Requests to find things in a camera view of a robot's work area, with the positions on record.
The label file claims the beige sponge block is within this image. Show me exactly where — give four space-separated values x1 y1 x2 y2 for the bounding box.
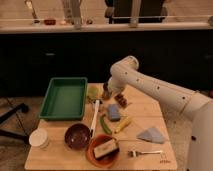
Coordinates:
93 139 118 159

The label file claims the orange terracotta bowl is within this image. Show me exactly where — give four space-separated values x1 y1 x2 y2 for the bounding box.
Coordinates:
86 134 120 168

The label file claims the blue sponge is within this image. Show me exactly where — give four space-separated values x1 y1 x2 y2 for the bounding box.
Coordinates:
108 104 121 121

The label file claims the green plastic tray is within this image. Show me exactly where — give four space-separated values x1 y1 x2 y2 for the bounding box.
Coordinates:
39 77 87 121

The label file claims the silver fork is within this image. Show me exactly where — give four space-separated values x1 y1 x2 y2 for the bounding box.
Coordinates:
127 150 163 157

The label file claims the red bowl on counter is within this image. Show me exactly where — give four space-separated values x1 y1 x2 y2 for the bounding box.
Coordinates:
44 18 56 25

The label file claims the grey folded cloth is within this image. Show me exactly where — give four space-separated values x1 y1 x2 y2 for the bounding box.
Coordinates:
137 127 166 144

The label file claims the green cup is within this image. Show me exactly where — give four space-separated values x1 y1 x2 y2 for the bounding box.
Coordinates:
87 86 99 102

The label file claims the dark purple bowl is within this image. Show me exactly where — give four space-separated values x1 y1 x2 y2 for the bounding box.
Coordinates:
64 123 91 150

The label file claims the green pepper pod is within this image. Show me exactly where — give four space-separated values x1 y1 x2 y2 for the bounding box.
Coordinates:
100 115 112 135

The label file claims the brown pine cone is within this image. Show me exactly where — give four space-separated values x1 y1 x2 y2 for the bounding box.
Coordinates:
114 94 127 108

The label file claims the white paper cup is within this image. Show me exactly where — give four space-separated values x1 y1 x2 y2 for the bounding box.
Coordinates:
29 128 49 149

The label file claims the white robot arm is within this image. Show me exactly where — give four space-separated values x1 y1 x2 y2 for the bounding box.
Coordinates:
108 56 213 171

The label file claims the black office chair base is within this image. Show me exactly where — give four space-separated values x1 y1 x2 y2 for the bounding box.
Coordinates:
0 103 29 144

